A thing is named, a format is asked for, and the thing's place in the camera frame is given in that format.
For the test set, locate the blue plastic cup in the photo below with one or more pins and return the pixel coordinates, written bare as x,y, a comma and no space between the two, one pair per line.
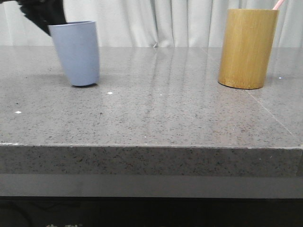
76,44

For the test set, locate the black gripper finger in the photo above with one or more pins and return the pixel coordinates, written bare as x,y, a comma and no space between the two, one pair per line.
43,13

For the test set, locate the bamboo cylindrical holder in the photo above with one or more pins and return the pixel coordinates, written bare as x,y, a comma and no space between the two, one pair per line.
247,46

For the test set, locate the pink chopstick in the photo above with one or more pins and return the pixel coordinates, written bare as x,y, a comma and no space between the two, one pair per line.
278,4

